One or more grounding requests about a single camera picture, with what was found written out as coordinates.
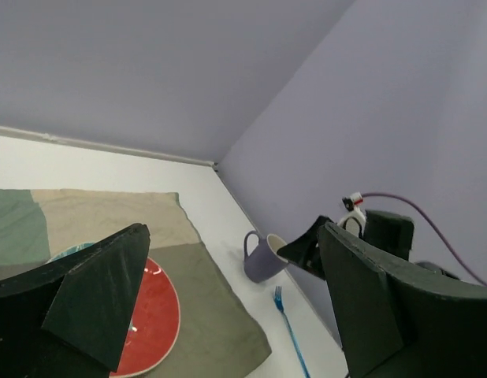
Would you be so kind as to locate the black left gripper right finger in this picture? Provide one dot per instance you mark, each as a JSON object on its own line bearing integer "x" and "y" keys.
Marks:
{"x": 397, "y": 319}

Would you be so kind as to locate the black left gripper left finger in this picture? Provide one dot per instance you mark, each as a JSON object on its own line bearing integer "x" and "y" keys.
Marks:
{"x": 70, "y": 317}

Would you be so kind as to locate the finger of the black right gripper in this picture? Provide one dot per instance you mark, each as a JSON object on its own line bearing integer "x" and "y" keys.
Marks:
{"x": 304, "y": 251}

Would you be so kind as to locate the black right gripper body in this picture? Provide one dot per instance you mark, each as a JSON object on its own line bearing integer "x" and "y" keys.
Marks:
{"x": 389, "y": 232}

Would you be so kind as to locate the purple ceramic mug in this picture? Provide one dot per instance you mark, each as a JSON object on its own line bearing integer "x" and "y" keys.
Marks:
{"x": 263, "y": 262}

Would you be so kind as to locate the blue plastic fork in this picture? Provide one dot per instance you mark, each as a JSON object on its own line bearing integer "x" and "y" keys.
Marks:
{"x": 278, "y": 300}

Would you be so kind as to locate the green patchwork cloth placemat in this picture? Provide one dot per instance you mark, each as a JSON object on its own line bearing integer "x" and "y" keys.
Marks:
{"x": 217, "y": 337}

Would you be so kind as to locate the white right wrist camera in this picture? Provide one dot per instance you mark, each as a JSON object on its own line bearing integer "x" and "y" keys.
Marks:
{"x": 354, "y": 221}

